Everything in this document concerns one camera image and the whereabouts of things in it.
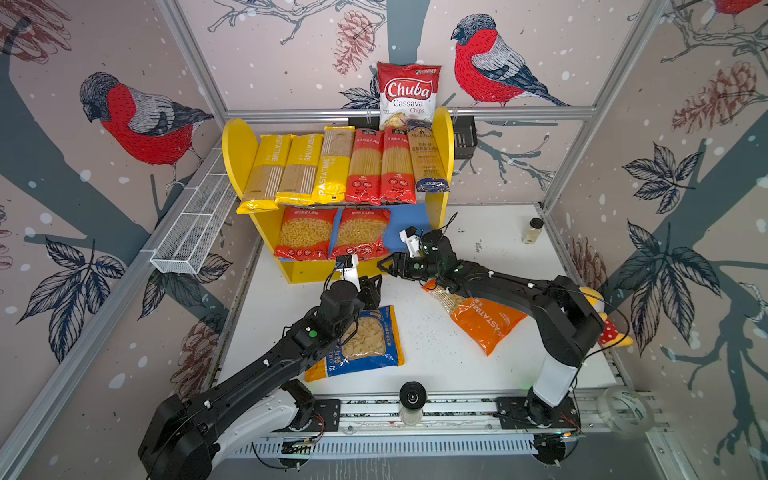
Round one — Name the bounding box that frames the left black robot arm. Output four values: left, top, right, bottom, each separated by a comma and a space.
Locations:
138, 275, 382, 479

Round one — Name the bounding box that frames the orange pastatime pasta bag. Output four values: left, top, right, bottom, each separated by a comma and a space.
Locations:
422, 280, 527, 356

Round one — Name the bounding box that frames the clear tape roll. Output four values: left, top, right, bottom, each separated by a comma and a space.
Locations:
597, 386, 656, 435

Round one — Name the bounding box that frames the dark spaghetti pack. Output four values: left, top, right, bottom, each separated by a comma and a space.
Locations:
406, 120, 450, 193

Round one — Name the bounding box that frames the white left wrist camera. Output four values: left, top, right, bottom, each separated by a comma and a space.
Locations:
335, 254, 361, 291

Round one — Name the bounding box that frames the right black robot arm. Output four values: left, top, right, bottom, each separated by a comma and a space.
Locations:
377, 227, 604, 426

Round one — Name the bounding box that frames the white wire mesh basket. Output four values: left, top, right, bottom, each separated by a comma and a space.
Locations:
150, 153, 237, 275

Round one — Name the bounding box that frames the red noodle bag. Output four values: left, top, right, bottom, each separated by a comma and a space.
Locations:
331, 208, 390, 261

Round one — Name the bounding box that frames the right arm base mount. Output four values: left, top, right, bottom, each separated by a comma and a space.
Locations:
493, 391, 581, 430

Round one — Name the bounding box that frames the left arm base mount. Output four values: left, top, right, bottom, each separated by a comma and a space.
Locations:
282, 380, 341, 433

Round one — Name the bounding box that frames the yellow spaghetti pack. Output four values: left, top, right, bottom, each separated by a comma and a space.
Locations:
237, 135, 295, 215
311, 126, 355, 204
275, 134, 324, 205

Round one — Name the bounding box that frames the red spaghetti pack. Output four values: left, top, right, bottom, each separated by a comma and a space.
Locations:
345, 129, 383, 205
381, 127, 417, 204

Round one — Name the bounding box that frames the red macaroni bag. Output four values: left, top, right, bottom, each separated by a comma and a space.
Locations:
274, 207, 337, 261

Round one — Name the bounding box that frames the black wall basket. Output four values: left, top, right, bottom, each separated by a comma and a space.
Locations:
348, 116, 478, 160

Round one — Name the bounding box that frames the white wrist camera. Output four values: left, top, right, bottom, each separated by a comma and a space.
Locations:
335, 254, 361, 291
399, 226, 423, 258

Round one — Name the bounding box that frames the small spice bottle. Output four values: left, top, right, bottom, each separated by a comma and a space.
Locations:
522, 217, 544, 245

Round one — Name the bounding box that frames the yellow plush toy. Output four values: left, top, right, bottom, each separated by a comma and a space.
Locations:
580, 287, 634, 348

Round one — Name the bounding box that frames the black round camera knob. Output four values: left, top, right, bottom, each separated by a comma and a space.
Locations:
399, 381, 428, 410

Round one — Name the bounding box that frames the yellow shelf unit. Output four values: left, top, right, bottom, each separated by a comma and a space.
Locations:
221, 107, 455, 284

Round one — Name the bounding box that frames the blue shell pasta bag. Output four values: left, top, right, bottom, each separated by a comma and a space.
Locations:
304, 306, 405, 382

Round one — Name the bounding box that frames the Chuba cassava chips bag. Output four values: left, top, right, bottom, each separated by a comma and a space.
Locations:
377, 62, 442, 130

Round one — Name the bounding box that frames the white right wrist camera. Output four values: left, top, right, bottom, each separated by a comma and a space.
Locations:
399, 226, 423, 258

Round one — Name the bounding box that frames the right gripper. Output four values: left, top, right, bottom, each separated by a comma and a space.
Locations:
374, 255, 442, 283

